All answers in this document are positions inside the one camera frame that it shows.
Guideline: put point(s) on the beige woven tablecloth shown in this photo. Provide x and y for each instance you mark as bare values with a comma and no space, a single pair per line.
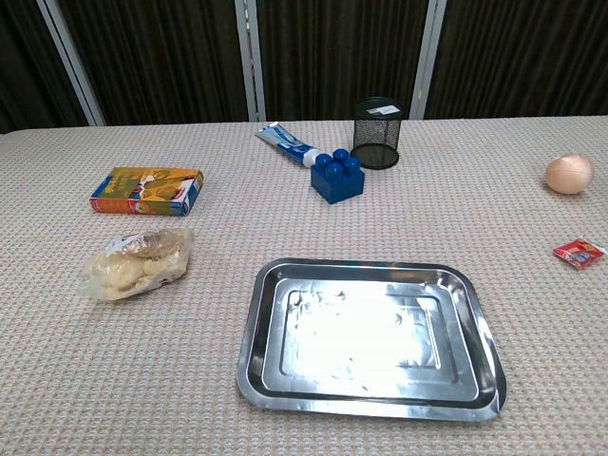
142,356

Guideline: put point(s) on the dark pleated curtain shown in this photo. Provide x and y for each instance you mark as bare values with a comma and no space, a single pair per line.
332,52

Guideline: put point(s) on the blue and white toothpaste tube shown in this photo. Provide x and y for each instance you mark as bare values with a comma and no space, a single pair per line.
285,141

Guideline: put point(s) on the bread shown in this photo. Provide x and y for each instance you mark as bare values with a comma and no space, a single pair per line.
135,266

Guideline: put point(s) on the black mesh pen holder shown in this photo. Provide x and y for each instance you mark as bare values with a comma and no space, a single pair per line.
377,133

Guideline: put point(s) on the small red snack packet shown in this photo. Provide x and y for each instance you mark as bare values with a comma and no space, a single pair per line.
579,252

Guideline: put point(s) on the grey metal frame post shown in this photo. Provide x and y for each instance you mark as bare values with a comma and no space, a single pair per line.
251,59
427,59
71,59

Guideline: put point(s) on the orange and blue carton box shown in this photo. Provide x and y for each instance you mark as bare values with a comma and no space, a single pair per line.
147,191

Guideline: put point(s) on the silver metal tray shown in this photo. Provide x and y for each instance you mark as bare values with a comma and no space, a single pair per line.
370,339

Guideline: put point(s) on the blue toy building block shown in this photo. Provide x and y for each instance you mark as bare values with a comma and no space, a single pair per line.
338,180

